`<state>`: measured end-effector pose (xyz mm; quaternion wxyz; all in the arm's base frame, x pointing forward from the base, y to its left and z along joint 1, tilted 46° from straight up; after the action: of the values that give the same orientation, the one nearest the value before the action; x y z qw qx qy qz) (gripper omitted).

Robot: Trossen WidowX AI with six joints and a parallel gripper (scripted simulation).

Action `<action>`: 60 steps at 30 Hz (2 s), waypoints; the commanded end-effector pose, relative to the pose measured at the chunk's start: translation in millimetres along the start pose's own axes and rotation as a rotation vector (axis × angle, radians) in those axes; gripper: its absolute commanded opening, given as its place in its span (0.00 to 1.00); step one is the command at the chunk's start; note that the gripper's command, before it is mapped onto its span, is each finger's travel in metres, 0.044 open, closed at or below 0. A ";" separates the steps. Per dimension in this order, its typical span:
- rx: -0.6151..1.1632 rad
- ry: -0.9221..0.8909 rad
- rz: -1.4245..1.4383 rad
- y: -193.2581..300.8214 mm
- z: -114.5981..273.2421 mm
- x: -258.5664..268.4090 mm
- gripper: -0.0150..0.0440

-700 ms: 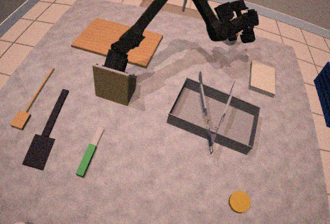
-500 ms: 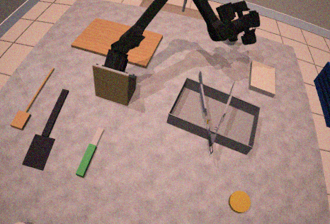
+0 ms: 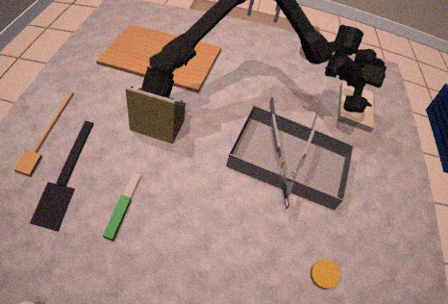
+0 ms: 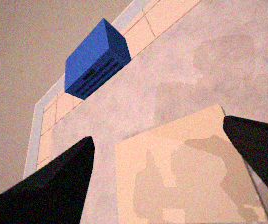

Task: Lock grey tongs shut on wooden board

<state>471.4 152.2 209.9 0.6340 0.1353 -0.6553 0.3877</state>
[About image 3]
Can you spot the orange round disc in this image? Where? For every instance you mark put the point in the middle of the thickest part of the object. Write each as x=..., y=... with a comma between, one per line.
x=325, y=274

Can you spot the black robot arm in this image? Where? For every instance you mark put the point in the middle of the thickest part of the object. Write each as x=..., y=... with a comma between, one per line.
x=180, y=50

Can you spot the green and pink flat bar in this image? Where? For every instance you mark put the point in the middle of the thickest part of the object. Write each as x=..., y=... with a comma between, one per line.
x=120, y=209

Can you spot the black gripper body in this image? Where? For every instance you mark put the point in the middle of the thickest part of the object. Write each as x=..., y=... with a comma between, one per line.
x=356, y=103

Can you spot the grey cylinder with orange top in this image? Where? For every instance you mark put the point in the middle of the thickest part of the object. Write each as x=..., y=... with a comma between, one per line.
x=302, y=53

